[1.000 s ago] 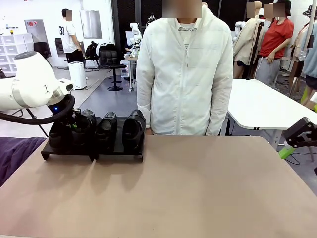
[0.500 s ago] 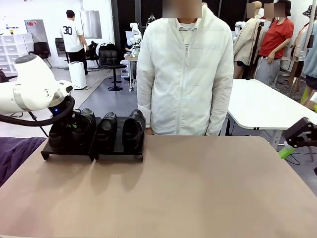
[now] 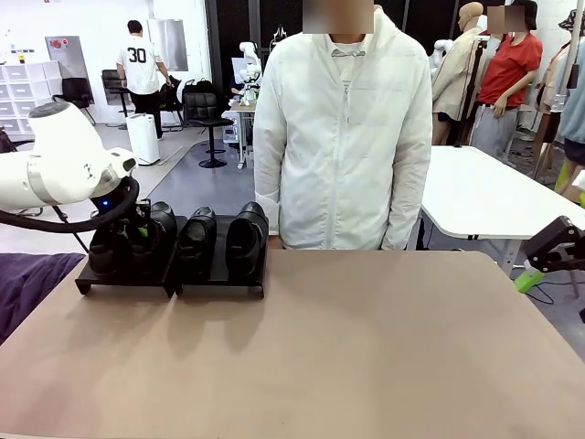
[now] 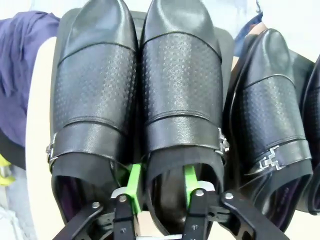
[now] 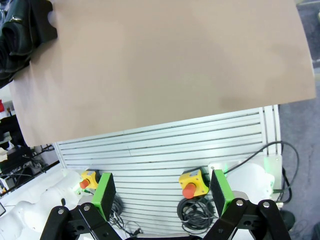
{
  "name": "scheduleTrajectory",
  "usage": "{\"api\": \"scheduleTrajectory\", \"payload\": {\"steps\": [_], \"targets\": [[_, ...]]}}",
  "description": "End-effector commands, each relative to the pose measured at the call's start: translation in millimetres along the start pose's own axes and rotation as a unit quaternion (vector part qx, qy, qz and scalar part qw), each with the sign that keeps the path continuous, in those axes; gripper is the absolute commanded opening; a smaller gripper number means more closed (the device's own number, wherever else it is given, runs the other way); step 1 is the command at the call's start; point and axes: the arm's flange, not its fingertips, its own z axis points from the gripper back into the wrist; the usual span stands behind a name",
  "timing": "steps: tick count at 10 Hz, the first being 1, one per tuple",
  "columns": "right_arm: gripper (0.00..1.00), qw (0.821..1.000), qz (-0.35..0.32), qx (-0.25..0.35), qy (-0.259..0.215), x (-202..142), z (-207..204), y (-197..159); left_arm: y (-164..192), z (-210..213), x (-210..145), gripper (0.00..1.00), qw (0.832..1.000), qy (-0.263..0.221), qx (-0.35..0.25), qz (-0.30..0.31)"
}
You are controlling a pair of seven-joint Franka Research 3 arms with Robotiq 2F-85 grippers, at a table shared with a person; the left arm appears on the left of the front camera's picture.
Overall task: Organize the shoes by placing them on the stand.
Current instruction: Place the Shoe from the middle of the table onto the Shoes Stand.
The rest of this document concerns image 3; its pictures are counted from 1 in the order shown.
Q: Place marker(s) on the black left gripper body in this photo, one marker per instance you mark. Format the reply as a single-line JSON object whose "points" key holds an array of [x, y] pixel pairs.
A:
{"points": [[109, 210]]}

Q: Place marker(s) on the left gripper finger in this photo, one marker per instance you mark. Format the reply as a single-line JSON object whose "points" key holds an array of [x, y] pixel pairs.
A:
{"points": [[143, 219], [124, 227]]}

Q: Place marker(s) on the black leather loafer shoe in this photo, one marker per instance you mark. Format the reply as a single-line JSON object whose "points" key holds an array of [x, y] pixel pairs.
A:
{"points": [[247, 242], [196, 242], [107, 256], [155, 247]]}

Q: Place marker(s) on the person's right forearm white sleeve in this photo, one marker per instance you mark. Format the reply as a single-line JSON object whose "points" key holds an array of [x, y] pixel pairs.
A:
{"points": [[267, 196]]}

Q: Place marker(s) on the person's left forearm white sleeve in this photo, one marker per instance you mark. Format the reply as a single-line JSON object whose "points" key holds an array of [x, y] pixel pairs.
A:
{"points": [[407, 196]]}

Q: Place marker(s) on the small white background robot arm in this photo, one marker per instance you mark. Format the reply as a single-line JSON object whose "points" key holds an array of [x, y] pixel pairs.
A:
{"points": [[250, 59]]}

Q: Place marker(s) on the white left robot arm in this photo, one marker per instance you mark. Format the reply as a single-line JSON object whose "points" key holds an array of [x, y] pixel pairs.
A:
{"points": [[55, 169]]}

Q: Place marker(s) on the person's right hand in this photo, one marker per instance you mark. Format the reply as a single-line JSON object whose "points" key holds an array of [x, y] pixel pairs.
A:
{"points": [[274, 241]]}

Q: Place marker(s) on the white folding table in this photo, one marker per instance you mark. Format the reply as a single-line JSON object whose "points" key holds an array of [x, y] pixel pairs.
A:
{"points": [[480, 192]]}

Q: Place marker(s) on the white air purifier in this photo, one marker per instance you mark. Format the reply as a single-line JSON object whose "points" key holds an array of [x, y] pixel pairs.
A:
{"points": [[142, 137]]}

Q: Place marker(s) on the purple cloth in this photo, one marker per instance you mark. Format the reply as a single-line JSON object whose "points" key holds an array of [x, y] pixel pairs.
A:
{"points": [[32, 292]]}

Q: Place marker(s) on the black office armchair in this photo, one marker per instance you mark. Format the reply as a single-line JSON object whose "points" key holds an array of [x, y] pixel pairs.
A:
{"points": [[80, 91]]}

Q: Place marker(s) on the black quilted bar chair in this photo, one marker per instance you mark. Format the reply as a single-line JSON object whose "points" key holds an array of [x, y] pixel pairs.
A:
{"points": [[203, 112]]}

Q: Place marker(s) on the black bar stool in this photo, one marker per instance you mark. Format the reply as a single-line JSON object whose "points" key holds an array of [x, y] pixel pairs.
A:
{"points": [[112, 87]]}

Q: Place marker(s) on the black folding chair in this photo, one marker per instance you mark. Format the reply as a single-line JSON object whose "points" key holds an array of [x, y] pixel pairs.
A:
{"points": [[7, 142]]}

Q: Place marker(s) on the black backpack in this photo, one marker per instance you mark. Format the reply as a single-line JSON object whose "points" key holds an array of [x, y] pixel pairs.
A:
{"points": [[173, 93]]}

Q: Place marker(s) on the black bag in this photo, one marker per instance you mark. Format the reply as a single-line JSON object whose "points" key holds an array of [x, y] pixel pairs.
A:
{"points": [[198, 86]]}

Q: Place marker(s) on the person in numbered white jersey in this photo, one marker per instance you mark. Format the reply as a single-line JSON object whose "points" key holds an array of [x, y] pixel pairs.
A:
{"points": [[139, 68]]}

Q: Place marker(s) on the white storage drawer cabinet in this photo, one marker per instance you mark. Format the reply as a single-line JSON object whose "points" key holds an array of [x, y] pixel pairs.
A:
{"points": [[23, 91]]}

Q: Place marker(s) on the grey door with red sign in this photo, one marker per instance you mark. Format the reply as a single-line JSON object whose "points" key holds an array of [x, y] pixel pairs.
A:
{"points": [[68, 59]]}

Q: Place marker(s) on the black tripod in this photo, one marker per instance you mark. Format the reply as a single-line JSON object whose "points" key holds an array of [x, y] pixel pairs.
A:
{"points": [[471, 91]]}

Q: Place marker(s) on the white clothes rack pole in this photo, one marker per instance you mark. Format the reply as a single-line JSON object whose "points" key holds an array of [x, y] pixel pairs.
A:
{"points": [[569, 68]]}

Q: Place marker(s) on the mannequin in beige coat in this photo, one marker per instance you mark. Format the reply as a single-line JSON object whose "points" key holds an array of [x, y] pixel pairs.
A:
{"points": [[457, 82]]}

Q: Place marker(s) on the black hat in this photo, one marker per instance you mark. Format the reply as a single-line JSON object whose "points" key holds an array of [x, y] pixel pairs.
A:
{"points": [[573, 20]]}

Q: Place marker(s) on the person in white jacket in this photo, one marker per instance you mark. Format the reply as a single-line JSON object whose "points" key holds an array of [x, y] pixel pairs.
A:
{"points": [[343, 128]]}

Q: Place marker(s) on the grey metal wall panel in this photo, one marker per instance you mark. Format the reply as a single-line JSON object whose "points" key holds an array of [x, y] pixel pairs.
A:
{"points": [[173, 43]]}

